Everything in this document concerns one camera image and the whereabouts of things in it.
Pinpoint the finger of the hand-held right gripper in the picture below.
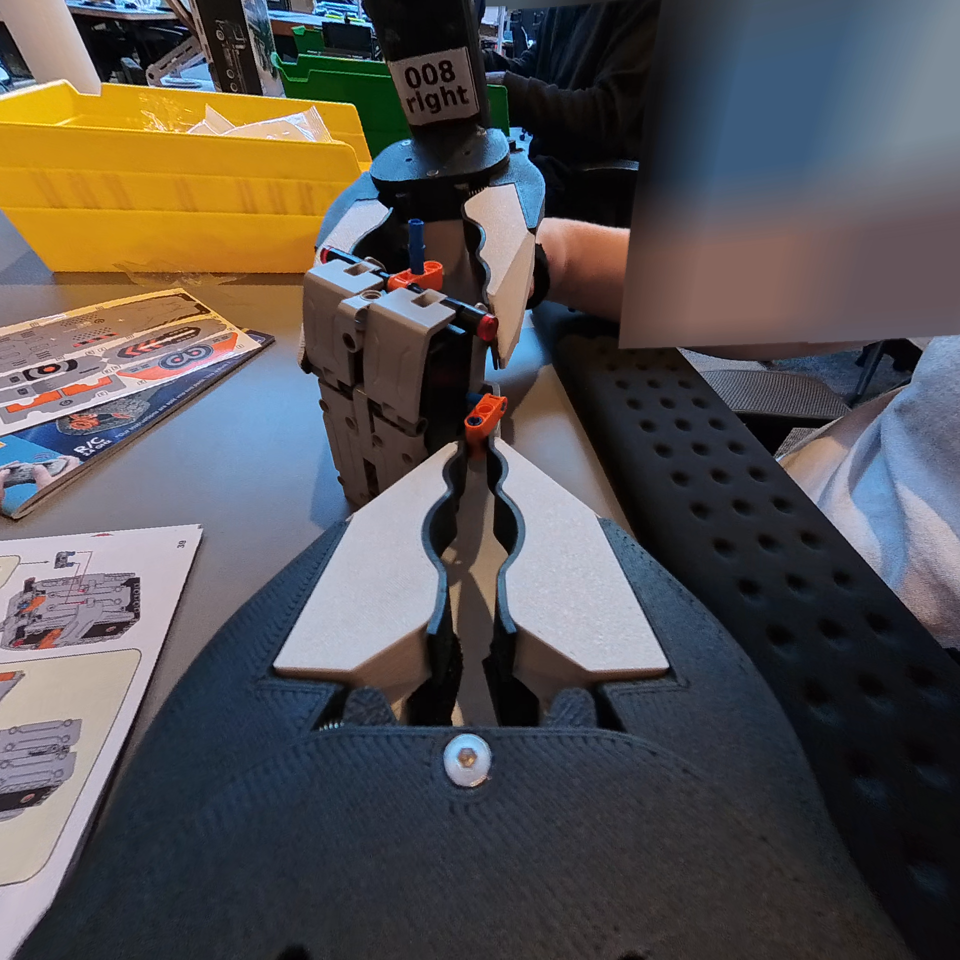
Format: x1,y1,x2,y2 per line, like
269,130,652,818
461,185,539,369
316,201,393,265

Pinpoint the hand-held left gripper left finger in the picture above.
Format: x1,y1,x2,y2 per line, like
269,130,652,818
273,441,462,723

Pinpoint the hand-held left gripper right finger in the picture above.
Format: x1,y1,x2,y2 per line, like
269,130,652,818
486,437,671,717

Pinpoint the grey brick robot assembly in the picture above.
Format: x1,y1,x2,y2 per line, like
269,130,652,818
300,219,502,507

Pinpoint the small grey panel orange connector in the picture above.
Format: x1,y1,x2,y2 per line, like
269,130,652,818
462,390,510,460

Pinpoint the person's right forearm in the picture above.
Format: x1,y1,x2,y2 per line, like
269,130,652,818
534,216,633,312

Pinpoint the grey desk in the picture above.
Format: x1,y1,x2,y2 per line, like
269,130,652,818
0,210,635,960

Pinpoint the green plastic bin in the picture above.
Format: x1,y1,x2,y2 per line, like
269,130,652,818
273,26,511,159

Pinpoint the clear plastic bag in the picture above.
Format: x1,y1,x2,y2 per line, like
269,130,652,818
183,105,335,145

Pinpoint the black perforated plastic panel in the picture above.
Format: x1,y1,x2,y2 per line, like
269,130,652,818
551,330,960,960

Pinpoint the yellow plastic bin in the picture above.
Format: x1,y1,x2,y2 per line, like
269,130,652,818
0,78,374,275

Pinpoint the black product box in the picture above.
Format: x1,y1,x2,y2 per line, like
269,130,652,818
191,0,286,99

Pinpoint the open instruction booklet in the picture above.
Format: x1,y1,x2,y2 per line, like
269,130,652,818
0,523,204,957

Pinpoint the blue manual booklet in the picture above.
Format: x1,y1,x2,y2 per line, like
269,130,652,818
0,330,276,520

